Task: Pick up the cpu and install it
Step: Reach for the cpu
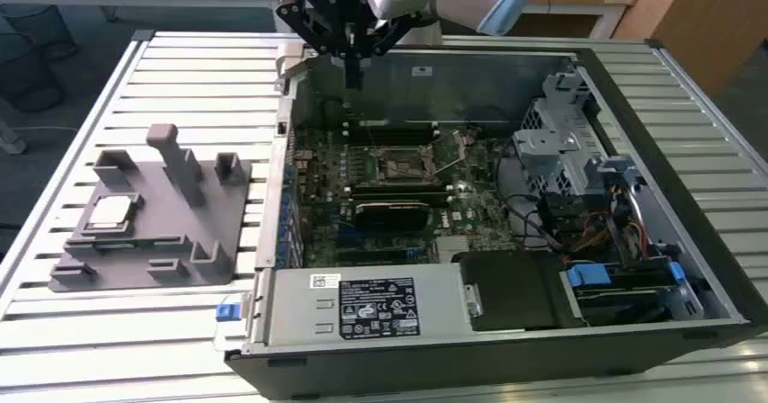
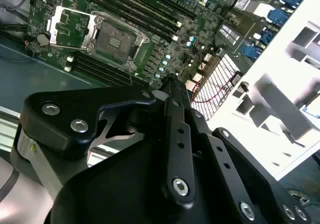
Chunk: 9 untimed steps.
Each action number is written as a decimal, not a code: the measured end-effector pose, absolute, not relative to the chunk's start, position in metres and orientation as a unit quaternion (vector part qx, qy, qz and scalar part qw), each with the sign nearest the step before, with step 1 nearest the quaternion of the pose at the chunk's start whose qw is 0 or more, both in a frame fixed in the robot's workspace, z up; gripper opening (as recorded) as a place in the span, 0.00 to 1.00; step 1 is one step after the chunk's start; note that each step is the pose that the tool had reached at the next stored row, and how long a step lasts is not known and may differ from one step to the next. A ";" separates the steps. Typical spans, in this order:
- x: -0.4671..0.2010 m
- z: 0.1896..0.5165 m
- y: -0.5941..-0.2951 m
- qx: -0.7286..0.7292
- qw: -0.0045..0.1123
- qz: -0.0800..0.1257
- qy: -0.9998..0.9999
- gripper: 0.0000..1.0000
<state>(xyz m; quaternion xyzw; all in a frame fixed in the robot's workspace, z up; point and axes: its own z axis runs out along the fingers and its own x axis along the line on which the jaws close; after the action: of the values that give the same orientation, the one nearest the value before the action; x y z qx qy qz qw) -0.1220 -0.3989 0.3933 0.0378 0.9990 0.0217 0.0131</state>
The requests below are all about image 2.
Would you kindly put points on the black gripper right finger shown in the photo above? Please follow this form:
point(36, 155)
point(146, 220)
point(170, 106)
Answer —
point(221, 156)

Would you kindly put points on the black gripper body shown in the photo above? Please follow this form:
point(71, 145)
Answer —
point(112, 196)

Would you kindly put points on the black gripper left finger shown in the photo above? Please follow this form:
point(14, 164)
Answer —
point(62, 114)

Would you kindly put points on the straight locking lever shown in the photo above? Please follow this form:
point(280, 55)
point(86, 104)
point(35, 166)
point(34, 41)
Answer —
point(130, 74)

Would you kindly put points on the metal socket cover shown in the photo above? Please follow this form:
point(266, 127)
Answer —
point(55, 26)

